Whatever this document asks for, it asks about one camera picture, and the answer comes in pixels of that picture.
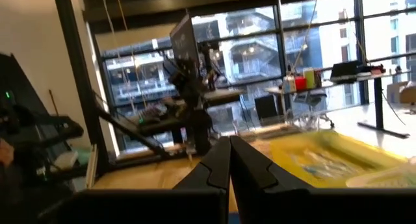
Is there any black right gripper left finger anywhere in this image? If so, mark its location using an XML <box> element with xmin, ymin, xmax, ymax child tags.
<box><xmin>174</xmin><ymin>136</ymin><xmax>232</xmax><ymax>224</ymax></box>

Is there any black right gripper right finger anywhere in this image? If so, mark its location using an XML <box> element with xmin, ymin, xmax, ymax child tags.
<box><xmin>229</xmin><ymin>135</ymin><xmax>315</xmax><ymax>224</ymax></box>

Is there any yellow plastic bin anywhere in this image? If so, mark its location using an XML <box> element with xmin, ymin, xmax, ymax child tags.
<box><xmin>268</xmin><ymin>129</ymin><xmax>410</xmax><ymax>189</ymax></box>

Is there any black computer tower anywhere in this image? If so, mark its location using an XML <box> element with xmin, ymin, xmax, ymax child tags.
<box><xmin>253</xmin><ymin>93</ymin><xmax>281</xmax><ymax>125</ymax></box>

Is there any office chair with star base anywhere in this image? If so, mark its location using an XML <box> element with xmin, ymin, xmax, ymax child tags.
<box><xmin>291</xmin><ymin>88</ymin><xmax>336</xmax><ymax>130</ymax></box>

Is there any white box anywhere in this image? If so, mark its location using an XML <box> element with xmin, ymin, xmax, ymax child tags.
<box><xmin>281</xmin><ymin>74</ymin><xmax>297</xmax><ymax>94</ymax></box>

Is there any red box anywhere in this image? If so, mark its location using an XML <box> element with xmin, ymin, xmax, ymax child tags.
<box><xmin>294</xmin><ymin>75</ymin><xmax>308</xmax><ymax>92</ymax></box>

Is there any green box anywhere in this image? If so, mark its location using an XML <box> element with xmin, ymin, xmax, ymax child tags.
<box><xmin>303</xmin><ymin>67</ymin><xmax>317</xmax><ymax>90</ymax></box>

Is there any window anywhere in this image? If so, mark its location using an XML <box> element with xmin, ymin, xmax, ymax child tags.
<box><xmin>97</xmin><ymin>0</ymin><xmax>416</xmax><ymax>147</ymax></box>

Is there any grey laptop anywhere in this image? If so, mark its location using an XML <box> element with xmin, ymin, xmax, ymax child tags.
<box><xmin>168</xmin><ymin>13</ymin><xmax>202</xmax><ymax>71</ymax></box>

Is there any black laptop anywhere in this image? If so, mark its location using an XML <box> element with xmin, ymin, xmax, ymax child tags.
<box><xmin>329</xmin><ymin>60</ymin><xmax>362</xmax><ymax>84</ymax></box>

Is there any cardboard box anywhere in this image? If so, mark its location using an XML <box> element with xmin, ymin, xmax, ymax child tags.
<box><xmin>385</xmin><ymin>80</ymin><xmax>416</xmax><ymax>105</ymax></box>

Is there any person's hand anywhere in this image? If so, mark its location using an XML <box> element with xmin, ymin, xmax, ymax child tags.
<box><xmin>0</xmin><ymin>138</ymin><xmax>16</xmax><ymax>169</ymax></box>

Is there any silver frame bracket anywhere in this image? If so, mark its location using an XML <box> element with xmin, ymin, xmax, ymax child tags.
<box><xmin>85</xmin><ymin>143</ymin><xmax>99</xmax><ymax>189</ymax></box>

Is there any black frame desk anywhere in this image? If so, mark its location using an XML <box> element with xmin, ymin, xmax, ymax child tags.
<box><xmin>263</xmin><ymin>68</ymin><xmax>411</xmax><ymax>140</ymax></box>

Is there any yellow hanging cord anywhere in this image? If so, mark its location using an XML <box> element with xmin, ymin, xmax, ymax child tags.
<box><xmin>114</xmin><ymin>0</ymin><xmax>149</xmax><ymax>110</ymax></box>

